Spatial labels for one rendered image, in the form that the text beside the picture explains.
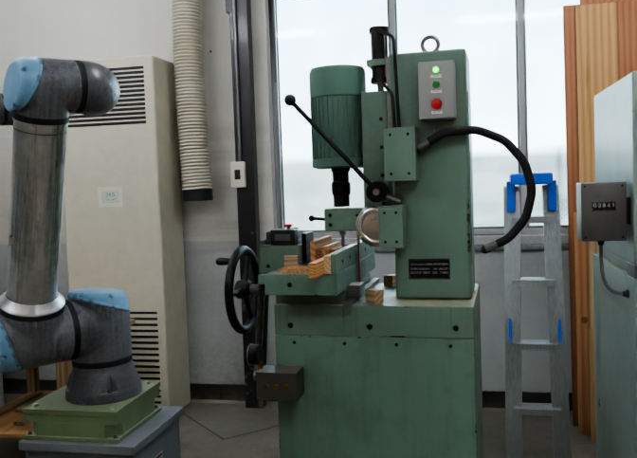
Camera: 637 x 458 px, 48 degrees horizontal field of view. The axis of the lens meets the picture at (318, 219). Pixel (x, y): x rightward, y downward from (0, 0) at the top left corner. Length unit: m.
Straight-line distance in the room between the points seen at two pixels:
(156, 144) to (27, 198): 1.97
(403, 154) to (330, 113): 0.29
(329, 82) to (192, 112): 1.57
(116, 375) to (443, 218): 0.99
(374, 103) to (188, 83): 1.68
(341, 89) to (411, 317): 0.71
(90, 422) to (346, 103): 1.14
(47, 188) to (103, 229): 2.07
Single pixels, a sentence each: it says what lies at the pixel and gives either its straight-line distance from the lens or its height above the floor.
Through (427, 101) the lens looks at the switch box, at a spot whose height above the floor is 1.37.
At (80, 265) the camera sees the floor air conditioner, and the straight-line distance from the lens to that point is 3.83.
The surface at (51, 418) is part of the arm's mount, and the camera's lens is 1.93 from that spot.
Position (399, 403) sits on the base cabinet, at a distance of 2.11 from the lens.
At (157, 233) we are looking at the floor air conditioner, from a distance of 3.62.
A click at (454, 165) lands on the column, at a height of 1.19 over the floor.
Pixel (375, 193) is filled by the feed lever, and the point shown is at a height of 1.11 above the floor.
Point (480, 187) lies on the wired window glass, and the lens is 3.65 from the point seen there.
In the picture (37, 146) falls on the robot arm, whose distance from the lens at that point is 1.65.
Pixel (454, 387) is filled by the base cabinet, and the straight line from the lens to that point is 2.08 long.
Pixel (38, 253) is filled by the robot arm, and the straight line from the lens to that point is 1.74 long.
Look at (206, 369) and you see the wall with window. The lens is 3.97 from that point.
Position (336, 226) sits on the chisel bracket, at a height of 1.02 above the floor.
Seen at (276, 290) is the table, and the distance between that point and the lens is 2.04.
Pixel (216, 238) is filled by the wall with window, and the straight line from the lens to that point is 3.82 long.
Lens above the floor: 1.16
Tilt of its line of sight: 3 degrees down
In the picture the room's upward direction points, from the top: 2 degrees counter-clockwise
